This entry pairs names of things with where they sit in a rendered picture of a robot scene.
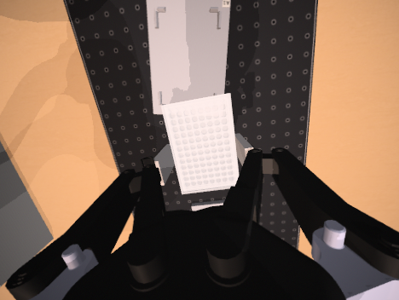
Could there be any black perforated breadboard plate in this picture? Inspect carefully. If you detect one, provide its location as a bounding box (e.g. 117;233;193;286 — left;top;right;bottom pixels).
63;0;318;249

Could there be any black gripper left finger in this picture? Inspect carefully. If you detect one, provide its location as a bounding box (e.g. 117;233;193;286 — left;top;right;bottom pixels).
5;144;175;300

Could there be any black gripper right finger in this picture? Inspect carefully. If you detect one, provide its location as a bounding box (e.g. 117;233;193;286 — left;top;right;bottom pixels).
205;133;399;300

